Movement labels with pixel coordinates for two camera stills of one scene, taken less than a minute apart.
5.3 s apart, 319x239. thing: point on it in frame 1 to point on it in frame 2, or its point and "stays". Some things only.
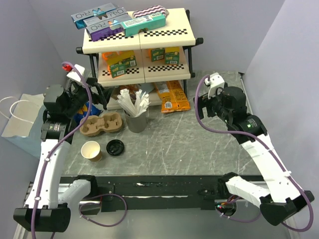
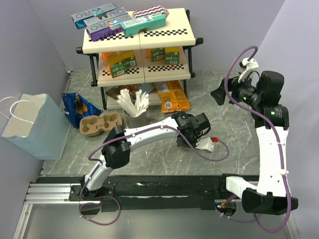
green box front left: (118, 69) stays
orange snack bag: (173, 95) stays
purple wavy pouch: (150, 11) stays
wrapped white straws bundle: (141, 104) stays
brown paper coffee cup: (91, 150) to (184, 147)
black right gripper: (203, 101) to (219, 94)
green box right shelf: (157, 54) stays
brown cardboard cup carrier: (93, 125) stays
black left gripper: (103, 98) to (197, 136)
